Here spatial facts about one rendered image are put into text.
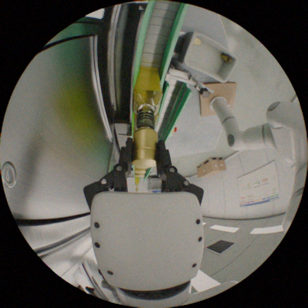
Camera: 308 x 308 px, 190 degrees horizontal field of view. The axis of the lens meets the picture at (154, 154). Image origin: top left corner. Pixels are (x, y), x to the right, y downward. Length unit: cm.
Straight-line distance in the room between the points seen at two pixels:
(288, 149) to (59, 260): 46
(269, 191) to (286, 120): 359
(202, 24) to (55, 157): 61
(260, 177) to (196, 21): 377
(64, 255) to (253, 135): 55
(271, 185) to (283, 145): 344
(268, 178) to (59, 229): 380
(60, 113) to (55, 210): 13
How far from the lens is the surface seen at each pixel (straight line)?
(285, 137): 29
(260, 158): 381
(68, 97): 17
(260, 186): 384
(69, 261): 22
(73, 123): 19
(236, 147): 49
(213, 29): 57
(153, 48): 36
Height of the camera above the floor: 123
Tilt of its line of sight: 25 degrees down
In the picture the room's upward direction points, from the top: 178 degrees clockwise
